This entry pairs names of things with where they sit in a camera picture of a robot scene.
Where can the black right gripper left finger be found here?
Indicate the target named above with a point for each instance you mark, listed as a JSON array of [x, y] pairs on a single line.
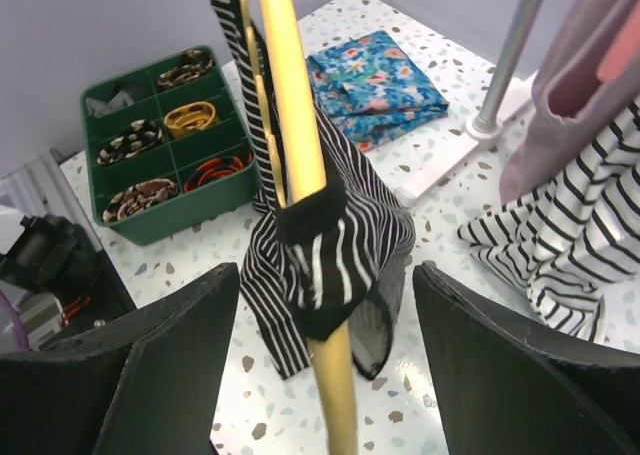
[[145, 383]]

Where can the green compartment tray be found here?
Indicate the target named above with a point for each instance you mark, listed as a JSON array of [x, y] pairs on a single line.
[[174, 159]]

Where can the grey cloth in tray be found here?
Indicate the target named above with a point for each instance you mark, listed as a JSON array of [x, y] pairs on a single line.
[[122, 95]]

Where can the spotted black rolled belt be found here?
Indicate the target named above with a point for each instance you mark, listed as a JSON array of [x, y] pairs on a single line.
[[137, 137]]

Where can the yellow rolled belt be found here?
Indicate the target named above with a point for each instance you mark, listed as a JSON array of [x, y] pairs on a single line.
[[190, 118]]

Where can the pink tank top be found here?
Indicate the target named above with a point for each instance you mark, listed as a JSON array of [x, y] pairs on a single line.
[[571, 104]]

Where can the white clothes rack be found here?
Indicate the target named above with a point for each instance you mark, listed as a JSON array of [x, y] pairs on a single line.
[[505, 97]]

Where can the yellow hanger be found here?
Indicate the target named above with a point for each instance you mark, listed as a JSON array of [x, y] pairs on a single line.
[[300, 125]]

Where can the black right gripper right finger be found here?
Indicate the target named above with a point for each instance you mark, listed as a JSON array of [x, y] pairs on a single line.
[[506, 384]]

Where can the orange black rolled belt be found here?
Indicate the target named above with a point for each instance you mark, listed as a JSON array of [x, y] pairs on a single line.
[[217, 168]]

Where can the brown patterned rolled belt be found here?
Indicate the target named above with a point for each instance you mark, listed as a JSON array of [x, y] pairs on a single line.
[[138, 198]]

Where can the leopard rolled belt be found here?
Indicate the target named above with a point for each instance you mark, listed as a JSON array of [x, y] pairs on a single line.
[[191, 65]]

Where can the blue floral folded cloth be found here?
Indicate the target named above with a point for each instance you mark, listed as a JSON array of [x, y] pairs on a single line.
[[372, 91]]

